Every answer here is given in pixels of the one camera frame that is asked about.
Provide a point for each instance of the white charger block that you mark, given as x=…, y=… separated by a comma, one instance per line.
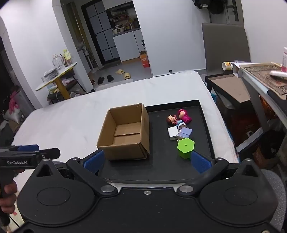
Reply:
x=172, y=134

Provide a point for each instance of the black side table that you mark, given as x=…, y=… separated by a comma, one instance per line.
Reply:
x=235, y=107

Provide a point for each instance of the white spray bottle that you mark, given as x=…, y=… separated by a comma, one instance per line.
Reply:
x=143, y=47

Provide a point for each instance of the black slipper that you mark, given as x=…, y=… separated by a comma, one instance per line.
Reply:
x=101, y=80
x=109, y=78

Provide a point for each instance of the grey desk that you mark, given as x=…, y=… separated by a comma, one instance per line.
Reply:
x=253, y=88

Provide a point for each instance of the brown cardboard sheet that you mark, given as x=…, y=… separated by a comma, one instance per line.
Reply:
x=231, y=89

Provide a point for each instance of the brown-haired doll figurine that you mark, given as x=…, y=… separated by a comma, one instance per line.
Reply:
x=171, y=119

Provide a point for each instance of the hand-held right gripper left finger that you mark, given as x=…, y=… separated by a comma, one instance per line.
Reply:
x=94, y=161

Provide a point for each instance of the orange cardboard box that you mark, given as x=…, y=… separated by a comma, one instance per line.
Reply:
x=144, y=60

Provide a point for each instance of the pink plush toy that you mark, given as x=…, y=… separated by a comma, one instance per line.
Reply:
x=13, y=103

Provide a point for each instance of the black framed glass door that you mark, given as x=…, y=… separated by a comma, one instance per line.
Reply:
x=101, y=33

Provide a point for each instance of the green hexagonal box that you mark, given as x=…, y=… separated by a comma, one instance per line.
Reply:
x=185, y=147

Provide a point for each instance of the white carton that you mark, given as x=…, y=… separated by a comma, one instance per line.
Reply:
x=237, y=69

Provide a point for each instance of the pink bottle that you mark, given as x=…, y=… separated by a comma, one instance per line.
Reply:
x=284, y=59

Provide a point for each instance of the person's left hand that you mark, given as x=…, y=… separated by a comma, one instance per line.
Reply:
x=9, y=190

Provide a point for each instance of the yellow bottle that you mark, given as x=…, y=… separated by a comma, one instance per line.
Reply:
x=67, y=58

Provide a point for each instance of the paper cup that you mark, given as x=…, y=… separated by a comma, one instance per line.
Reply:
x=227, y=65

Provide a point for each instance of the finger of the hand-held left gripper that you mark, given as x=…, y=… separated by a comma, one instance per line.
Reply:
x=50, y=152
x=28, y=147

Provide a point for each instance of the lavender white toy box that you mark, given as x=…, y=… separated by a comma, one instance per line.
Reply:
x=186, y=132

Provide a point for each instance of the black tray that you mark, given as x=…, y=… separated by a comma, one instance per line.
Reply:
x=161, y=167

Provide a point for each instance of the small blue red figurine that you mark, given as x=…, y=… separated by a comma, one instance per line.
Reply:
x=180, y=123

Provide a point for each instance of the yellow slipper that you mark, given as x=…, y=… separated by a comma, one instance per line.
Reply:
x=120, y=71
x=127, y=76

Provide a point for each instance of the yellow side table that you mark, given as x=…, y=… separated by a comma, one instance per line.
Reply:
x=61, y=86

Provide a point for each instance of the white tube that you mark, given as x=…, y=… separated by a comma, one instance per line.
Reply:
x=278, y=74

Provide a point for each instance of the brown cardboard box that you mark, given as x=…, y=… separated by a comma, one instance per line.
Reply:
x=125, y=150

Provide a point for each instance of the plastic wrapped plate stack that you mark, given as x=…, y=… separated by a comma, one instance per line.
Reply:
x=50, y=75

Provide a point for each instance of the white kitchen cabinet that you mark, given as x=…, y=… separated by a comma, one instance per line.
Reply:
x=127, y=47

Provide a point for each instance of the white bed sheet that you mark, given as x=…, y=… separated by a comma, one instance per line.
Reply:
x=67, y=112

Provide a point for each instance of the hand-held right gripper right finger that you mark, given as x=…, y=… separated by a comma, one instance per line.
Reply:
x=200, y=164

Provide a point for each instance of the glass jar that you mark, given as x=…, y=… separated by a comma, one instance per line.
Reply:
x=57, y=61

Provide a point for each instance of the brown patterned mat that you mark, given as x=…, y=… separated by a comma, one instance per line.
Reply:
x=262, y=72

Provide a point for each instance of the pink hooded figurine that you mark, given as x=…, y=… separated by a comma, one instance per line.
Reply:
x=184, y=115

